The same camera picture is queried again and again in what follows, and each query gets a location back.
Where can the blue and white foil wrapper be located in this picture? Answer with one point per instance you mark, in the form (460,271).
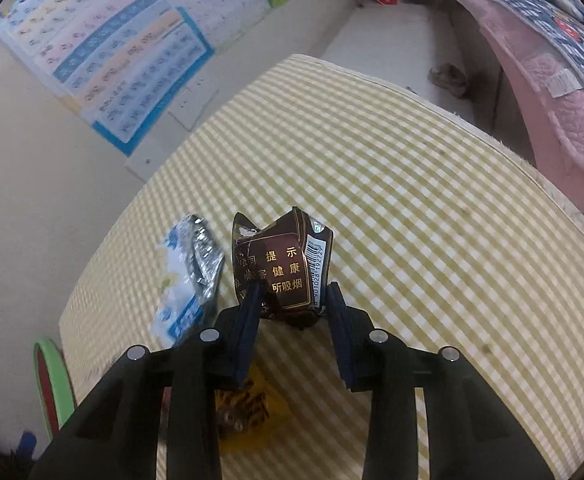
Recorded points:
(186,280)

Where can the pink quilted blanket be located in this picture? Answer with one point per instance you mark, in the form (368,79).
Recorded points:
(547,110)

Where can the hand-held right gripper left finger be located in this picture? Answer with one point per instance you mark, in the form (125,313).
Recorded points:
(247,330)

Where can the blue alphabet wall poster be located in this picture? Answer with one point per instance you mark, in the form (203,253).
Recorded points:
(111,55)

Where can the dark blue plaid quilt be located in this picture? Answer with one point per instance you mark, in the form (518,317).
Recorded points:
(567,25)

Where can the green rimmed round stool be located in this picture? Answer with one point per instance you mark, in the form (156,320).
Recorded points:
(54,385)

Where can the brown cigarette pack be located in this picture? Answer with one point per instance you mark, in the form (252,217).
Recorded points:
(282,265)

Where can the slipper on floor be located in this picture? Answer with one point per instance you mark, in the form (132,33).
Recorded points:
(448,79)

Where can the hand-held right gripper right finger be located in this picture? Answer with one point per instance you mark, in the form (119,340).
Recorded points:
(339,330)

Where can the yellow snack wrapper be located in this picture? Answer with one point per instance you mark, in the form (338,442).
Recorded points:
(252,415)

